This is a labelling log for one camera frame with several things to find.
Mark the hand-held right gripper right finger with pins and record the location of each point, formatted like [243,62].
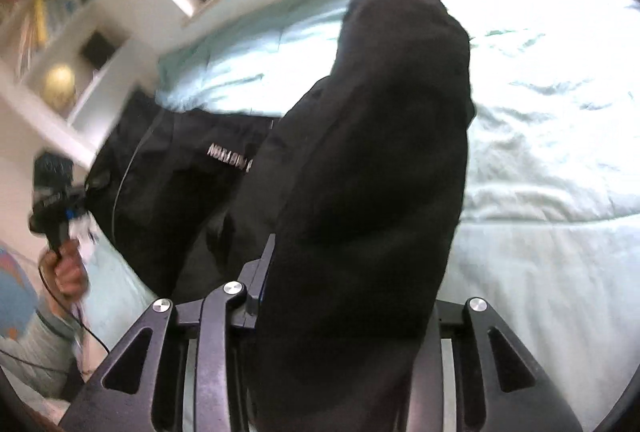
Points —
[480,337]

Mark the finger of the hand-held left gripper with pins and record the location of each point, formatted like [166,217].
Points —
[80,218]

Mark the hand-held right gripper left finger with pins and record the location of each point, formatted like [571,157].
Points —
[256,294]

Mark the black hooded jacket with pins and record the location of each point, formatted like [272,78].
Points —
[360,162]

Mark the person's left forearm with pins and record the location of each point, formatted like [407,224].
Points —
[42,347]

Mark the person's left hand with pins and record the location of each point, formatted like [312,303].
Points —
[67,274]

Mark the blue printed cloth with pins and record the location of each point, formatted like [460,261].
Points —
[15,292]

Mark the yellow ball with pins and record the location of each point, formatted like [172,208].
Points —
[59,83]

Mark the small black box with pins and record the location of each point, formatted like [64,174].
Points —
[97,48]

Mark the row of books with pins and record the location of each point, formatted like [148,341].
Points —
[40,17]

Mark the light blue bed blanket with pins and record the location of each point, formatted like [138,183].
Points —
[540,137]

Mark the white wall shelf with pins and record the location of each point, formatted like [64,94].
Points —
[100,77]

